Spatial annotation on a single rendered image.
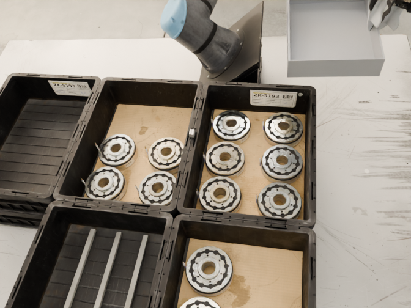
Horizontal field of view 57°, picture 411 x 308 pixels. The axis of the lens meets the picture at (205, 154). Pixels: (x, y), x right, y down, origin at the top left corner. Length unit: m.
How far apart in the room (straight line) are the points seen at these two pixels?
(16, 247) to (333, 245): 0.88
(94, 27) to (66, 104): 1.78
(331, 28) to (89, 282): 0.84
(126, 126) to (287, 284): 0.62
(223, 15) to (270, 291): 2.26
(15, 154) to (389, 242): 1.06
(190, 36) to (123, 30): 1.75
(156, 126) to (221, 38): 0.34
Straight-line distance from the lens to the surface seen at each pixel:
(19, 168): 1.19
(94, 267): 0.96
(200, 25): 1.18
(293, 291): 0.88
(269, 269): 0.89
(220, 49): 1.20
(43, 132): 1.23
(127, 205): 0.87
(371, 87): 1.40
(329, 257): 1.05
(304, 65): 0.88
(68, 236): 1.01
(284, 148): 1.00
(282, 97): 1.06
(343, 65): 0.90
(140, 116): 1.15
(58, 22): 3.19
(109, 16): 3.07
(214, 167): 0.97
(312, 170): 0.88
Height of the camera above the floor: 1.68
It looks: 56 degrees down
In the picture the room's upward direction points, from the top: 10 degrees counter-clockwise
